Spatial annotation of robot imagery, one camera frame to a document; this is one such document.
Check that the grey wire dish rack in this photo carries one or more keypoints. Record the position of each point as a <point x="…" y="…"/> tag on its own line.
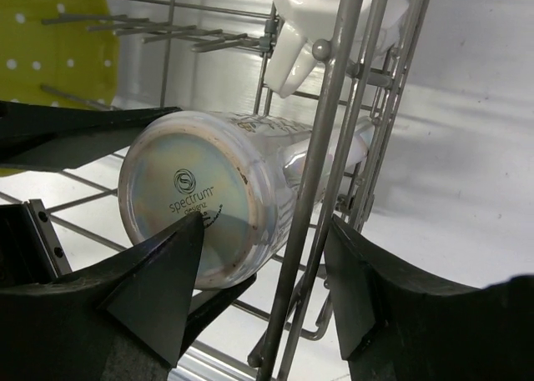
<point x="350" y="100"/>

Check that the cream white mug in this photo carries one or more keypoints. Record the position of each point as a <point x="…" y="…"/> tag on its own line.
<point x="305" y="22"/>

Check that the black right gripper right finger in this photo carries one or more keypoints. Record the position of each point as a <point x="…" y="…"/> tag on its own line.
<point x="398" y="322"/>

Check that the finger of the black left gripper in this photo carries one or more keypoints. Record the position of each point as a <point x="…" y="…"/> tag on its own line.
<point x="46" y="138"/>
<point x="206" y="306"/>

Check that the green polka-dot plate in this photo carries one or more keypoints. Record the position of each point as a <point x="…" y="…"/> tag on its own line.
<point x="47" y="52"/>

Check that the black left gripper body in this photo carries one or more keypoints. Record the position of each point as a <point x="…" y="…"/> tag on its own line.
<point x="30" y="249"/>

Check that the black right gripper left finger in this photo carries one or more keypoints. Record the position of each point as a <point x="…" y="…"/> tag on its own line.
<point x="130" y="316"/>

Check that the floral mug orange inside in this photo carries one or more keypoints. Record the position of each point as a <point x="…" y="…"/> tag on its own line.
<point x="242" y="173"/>

